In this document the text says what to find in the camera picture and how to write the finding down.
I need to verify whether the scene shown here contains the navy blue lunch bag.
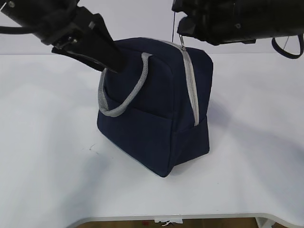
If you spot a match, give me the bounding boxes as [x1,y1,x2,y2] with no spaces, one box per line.
[97,38,214,177]

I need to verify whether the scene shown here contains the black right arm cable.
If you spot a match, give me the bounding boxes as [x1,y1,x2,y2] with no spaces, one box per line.
[271,34,304,59]

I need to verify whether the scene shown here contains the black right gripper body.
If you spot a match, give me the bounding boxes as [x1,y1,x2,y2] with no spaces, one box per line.
[171,0,257,46]

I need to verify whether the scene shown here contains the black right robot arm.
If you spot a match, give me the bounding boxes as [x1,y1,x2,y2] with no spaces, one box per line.
[172,0,304,46]

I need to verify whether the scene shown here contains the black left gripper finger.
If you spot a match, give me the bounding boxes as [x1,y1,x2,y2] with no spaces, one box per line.
[51,47,104,71]
[71,23,126,73]

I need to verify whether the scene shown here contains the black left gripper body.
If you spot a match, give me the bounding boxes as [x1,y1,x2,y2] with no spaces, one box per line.
[0,0,105,55]

